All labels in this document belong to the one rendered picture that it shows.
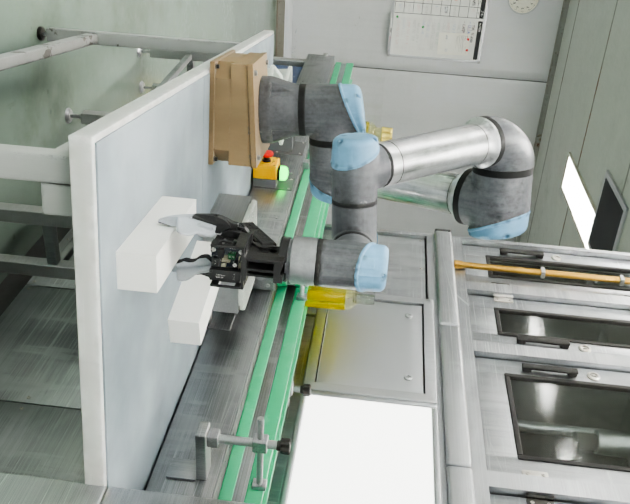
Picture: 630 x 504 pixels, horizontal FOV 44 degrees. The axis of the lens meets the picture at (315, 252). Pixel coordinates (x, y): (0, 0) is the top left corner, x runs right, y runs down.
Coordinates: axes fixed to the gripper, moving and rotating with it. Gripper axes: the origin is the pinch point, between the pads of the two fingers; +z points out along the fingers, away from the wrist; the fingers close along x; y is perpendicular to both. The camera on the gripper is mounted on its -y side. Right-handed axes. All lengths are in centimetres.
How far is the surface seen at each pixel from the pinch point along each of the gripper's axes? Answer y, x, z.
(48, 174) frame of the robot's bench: 14.2, -14.8, 12.4
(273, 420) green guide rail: -19, 47, -16
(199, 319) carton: -14.9, 22.3, -1.8
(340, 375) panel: -58, 60, -28
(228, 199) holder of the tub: -56, 13, 1
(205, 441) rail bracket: 1.6, 37.4, -6.9
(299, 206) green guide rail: -97, 29, -11
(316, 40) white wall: -669, 74, 39
